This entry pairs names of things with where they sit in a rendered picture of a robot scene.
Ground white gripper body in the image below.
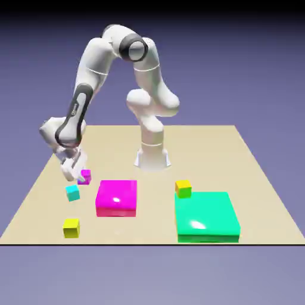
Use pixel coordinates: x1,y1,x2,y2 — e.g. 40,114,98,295
60,151,88,182

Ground small magenta cube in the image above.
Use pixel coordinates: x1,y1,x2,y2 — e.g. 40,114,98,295
77,169,92,186

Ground small cyan cube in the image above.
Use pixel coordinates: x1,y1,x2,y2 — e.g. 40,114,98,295
65,184,80,203

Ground small yellow cube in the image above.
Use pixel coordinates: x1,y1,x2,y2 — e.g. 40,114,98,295
62,218,80,239

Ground small orange cube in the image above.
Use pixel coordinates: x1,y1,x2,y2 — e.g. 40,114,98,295
175,179,192,199

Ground large magenta box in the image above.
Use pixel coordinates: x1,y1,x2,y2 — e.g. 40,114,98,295
95,179,138,218

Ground large green box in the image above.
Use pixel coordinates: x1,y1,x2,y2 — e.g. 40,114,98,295
174,191,241,244

